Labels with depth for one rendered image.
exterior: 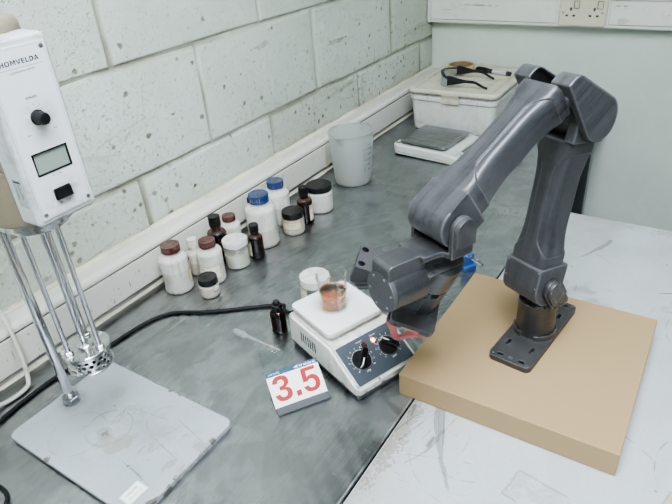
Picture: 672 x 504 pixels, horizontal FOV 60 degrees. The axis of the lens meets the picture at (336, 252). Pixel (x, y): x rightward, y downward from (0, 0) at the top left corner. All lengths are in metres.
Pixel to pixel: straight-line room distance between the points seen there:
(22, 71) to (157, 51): 0.64
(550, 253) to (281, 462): 0.50
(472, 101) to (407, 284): 1.29
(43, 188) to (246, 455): 0.47
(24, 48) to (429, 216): 0.48
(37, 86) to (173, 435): 0.54
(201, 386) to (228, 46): 0.79
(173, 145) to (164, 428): 0.64
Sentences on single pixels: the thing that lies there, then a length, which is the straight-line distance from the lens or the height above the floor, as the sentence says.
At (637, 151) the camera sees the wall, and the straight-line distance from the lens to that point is 2.33.
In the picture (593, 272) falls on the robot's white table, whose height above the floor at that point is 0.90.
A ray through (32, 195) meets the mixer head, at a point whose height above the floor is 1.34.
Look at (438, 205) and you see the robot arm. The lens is 0.74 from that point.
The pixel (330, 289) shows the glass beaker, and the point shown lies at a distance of 0.98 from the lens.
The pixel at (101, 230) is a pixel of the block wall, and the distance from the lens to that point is 1.27.
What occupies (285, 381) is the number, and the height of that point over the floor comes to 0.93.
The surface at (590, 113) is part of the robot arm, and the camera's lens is 0.84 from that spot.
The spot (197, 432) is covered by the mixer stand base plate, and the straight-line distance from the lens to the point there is 0.97.
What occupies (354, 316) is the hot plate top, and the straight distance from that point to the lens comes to 1.00.
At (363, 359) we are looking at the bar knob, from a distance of 0.96.
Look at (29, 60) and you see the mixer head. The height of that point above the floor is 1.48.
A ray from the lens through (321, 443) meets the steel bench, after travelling 0.92.
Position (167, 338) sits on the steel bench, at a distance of 1.18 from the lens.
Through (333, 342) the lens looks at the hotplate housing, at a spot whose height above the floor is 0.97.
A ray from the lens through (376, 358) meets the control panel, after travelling 0.98.
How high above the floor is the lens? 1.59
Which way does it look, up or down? 31 degrees down
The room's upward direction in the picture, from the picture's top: 5 degrees counter-clockwise
